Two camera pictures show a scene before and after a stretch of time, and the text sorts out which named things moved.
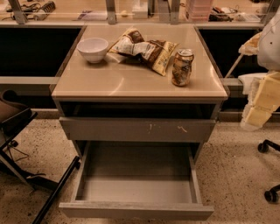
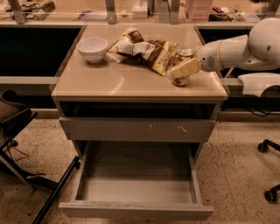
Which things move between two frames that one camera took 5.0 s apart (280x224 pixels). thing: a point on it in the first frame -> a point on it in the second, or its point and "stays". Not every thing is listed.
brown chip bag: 154,54 stays
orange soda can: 182,67 stays
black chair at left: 13,114 stays
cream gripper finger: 262,101 -> 210,56
